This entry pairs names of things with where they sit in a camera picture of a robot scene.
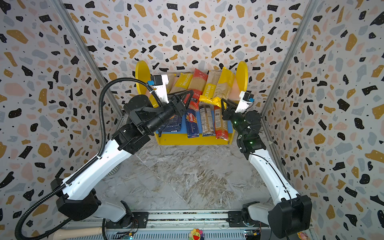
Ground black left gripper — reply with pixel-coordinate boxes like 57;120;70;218
147;90;194;137

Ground yellow spaghetti bag front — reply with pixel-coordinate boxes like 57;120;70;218
170;73;193;94

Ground red bottom spaghetti bag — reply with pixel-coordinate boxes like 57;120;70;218
188;69;208;111

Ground red spaghetti bag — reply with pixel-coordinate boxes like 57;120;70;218
188;69;208;111
214;106;229;141

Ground dark label spaghetti bag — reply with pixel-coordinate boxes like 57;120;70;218
199;104;215;137

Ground yellow Pastatime spaghetti bag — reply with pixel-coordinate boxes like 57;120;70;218
199;71;221;105

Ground yellow spaghetti bag crosswise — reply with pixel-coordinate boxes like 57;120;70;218
213;68;235;108

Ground blue Barilla pasta box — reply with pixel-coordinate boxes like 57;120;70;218
158;115;182;133

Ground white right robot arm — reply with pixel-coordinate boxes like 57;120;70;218
221;100;312;239

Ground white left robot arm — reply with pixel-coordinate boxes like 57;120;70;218
51;90;193;228

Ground yellow shelf unit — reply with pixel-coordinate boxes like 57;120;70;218
135;61;249;146

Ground smiling flower toy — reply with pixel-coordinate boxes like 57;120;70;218
189;229;205;240

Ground colourful toy at corner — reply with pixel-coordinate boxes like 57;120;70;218
298;232;310;240

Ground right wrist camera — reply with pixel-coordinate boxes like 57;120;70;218
235;91;255;114

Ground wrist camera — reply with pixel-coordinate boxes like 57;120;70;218
235;91;255;114
148;75;169;104

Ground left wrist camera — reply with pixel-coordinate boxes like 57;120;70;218
148;75;169;104

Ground black corrugated cable hose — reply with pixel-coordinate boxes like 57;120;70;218
14;77;164;240

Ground aluminium corner post right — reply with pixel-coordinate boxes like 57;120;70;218
260;0;319;118

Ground aluminium corner post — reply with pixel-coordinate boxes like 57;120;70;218
260;0;319;118
50;0;124;118

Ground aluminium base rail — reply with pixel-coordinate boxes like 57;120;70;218
86;206;313;240

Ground aluminium corner post left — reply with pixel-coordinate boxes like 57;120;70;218
50;0;124;118

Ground wooden handle at rail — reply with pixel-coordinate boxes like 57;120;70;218
49;227;103;240

